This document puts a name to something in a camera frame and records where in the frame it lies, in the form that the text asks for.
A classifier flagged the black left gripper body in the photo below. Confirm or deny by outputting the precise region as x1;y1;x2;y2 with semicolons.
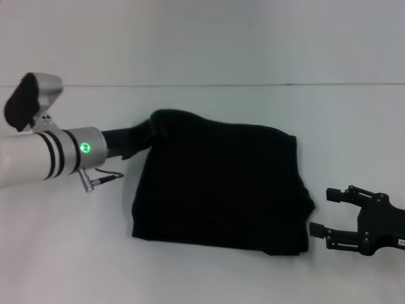
101;124;153;161

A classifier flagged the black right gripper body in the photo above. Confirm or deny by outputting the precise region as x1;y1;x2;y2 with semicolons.
357;193;405;256

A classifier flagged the black shirt with FREE print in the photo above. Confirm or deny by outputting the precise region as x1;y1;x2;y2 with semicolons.
130;108;316;257

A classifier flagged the thin left wrist cable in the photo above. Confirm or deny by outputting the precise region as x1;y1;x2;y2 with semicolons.
78;167;125;193

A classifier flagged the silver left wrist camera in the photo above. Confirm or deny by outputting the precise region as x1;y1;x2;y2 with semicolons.
3;72;65;134

